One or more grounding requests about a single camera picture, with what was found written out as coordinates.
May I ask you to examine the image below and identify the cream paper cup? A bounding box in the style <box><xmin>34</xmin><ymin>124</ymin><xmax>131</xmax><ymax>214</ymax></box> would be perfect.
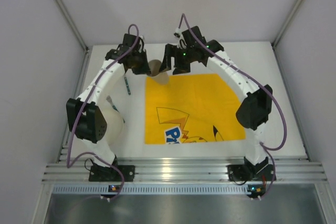
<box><xmin>148</xmin><ymin>59</ymin><xmax>169</xmax><ymax>85</ymax></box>

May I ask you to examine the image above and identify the yellow printed cloth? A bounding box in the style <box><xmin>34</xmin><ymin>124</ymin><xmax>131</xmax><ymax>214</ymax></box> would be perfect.
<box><xmin>145</xmin><ymin>74</ymin><xmax>246</xmax><ymax>145</ymax></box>

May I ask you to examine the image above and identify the cream upturned bowl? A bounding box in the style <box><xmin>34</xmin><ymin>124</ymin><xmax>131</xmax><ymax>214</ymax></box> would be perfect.
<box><xmin>104</xmin><ymin>109</ymin><xmax>124</xmax><ymax>145</ymax></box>

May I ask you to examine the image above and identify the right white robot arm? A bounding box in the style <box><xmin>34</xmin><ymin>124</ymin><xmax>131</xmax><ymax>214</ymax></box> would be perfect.
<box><xmin>159</xmin><ymin>26</ymin><xmax>275</xmax><ymax>181</ymax></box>

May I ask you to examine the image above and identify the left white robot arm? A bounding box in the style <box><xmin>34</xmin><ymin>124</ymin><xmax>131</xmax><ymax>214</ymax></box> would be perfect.
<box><xmin>66</xmin><ymin>33</ymin><xmax>150</xmax><ymax>174</ymax></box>

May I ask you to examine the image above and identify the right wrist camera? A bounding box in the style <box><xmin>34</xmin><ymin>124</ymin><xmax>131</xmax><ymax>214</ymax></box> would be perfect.
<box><xmin>174</xmin><ymin>28</ymin><xmax>186</xmax><ymax>49</ymax></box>

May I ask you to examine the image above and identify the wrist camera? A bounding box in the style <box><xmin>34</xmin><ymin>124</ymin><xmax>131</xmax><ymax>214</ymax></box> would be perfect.
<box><xmin>174</xmin><ymin>28</ymin><xmax>186</xmax><ymax>49</ymax></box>
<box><xmin>139</xmin><ymin>36</ymin><xmax>145</xmax><ymax>52</ymax></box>

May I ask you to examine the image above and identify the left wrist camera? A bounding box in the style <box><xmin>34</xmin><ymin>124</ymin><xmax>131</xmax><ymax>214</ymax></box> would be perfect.
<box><xmin>139</xmin><ymin>36</ymin><xmax>145</xmax><ymax>52</ymax></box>

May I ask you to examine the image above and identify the metal spoon green handle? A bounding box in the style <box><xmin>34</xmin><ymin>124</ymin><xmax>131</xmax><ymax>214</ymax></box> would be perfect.
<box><xmin>123</xmin><ymin>75</ymin><xmax>131</xmax><ymax>95</ymax></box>

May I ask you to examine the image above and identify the metal fork green handle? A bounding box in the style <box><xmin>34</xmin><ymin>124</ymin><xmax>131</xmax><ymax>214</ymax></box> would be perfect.
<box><xmin>106</xmin><ymin>95</ymin><xmax>125</xmax><ymax>123</ymax></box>

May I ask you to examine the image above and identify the left aluminium corner post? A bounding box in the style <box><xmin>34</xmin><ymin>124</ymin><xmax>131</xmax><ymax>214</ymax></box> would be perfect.
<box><xmin>54</xmin><ymin>0</ymin><xmax>88</xmax><ymax>51</ymax></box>

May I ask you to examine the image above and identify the aluminium corner post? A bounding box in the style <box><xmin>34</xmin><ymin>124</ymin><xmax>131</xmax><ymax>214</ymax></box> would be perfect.
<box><xmin>271</xmin><ymin>0</ymin><xmax>320</xmax><ymax>48</ymax></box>
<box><xmin>54</xmin><ymin>0</ymin><xmax>88</xmax><ymax>51</ymax></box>

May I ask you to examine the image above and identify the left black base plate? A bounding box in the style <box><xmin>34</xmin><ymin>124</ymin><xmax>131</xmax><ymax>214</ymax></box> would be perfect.
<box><xmin>89</xmin><ymin>164</ymin><xmax>135</xmax><ymax>182</ymax></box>

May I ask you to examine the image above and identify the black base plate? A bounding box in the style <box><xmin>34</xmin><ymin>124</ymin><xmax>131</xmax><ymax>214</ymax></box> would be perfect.
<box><xmin>89</xmin><ymin>164</ymin><xmax>135</xmax><ymax>182</ymax></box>
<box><xmin>227</xmin><ymin>164</ymin><xmax>275</xmax><ymax>184</ymax></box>

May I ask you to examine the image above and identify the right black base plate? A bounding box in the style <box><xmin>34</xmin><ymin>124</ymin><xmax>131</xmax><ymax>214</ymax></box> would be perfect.
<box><xmin>227</xmin><ymin>164</ymin><xmax>275</xmax><ymax>184</ymax></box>

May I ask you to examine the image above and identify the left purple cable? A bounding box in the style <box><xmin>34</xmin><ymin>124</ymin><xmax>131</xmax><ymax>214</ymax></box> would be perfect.
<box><xmin>67</xmin><ymin>24</ymin><xmax>141</xmax><ymax>201</ymax></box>

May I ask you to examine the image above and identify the right aluminium corner post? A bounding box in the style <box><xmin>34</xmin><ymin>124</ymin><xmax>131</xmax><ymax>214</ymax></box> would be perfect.
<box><xmin>271</xmin><ymin>0</ymin><xmax>320</xmax><ymax>48</ymax></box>

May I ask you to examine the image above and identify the slotted cable duct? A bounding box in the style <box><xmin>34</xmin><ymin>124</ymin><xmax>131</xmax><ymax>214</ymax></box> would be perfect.
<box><xmin>52</xmin><ymin>184</ymin><xmax>266</xmax><ymax>196</ymax></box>

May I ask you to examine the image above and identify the aluminium mounting rail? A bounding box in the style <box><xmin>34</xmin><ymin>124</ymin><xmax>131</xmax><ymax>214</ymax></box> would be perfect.
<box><xmin>42</xmin><ymin>158</ymin><xmax>327</xmax><ymax>184</ymax></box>

